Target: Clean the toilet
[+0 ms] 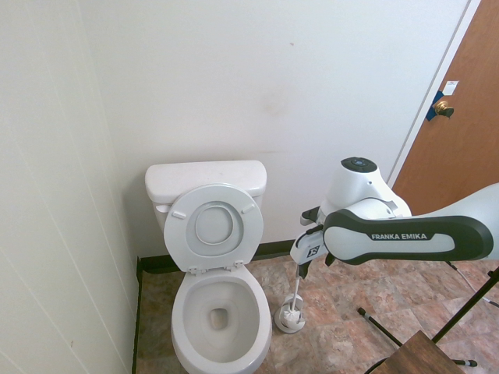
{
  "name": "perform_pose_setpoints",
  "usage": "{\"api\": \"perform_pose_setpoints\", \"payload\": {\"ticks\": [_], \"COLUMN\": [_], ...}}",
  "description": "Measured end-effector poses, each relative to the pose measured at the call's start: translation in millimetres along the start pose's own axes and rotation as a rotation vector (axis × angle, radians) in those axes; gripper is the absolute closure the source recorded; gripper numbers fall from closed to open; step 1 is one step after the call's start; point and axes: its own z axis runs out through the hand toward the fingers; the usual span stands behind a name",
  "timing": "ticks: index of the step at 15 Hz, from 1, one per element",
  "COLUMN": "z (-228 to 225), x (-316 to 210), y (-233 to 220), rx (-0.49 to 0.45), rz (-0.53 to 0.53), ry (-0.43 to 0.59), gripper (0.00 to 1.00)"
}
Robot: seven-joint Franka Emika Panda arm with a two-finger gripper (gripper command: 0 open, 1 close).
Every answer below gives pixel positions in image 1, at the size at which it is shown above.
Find white door frame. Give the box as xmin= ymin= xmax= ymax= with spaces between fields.
xmin=386 ymin=0 xmax=484 ymax=189

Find blue tape strip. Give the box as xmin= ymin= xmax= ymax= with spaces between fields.
xmin=426 ymin=90 xmax=446 ymax=122

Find white toilet tank lid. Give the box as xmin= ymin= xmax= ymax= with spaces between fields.
xmin=144 ymin=160 xmax=269 ymax=198

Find white toilet seat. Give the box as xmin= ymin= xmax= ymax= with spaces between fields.
xmin=163 ymin=183 xmax=265 ymax=275

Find brown wooden door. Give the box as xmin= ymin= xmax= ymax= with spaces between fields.
xmin=391 ymin=0 xmax=499 ymax=217

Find white toilet brush holder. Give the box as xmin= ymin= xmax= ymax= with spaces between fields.
xmin=277 ymin=295 xmax=306 ymax=334

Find black tripod stand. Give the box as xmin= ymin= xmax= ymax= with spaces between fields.
xmin=357 ymin=266 xmax=499 ymax=369

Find white toilet tank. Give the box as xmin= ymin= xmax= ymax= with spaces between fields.
xmin=150 ymin=189 xmax=267 ymax=242

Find white toilet brush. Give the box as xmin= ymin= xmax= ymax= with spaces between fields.
xmin=281 ymin=263 xmax=304 ymax=326

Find dark wooden table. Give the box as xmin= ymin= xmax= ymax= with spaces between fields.
xmin=384 ymin=330 xmax=465 ymax=374

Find brass door knob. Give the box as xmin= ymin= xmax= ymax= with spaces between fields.
xmin=434 ymin=100 xmax=455 ymax=118

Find black baseboard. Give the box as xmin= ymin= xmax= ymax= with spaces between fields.
xmin=138 ymin=240 xmax=301 ymax=273
xmin=130 ymin=255 xmax=145 ymax=374

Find white floor cable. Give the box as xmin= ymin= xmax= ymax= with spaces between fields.
xmin=447 ymin=261 xmax=499 ymax=309

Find white toilet bowl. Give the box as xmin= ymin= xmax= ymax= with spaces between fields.
xmin=170 ymin=261 xmax=273 ymax=374

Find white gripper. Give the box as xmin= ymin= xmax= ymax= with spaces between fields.
xmin=289 ymin=229 xmax=327 ymax=280

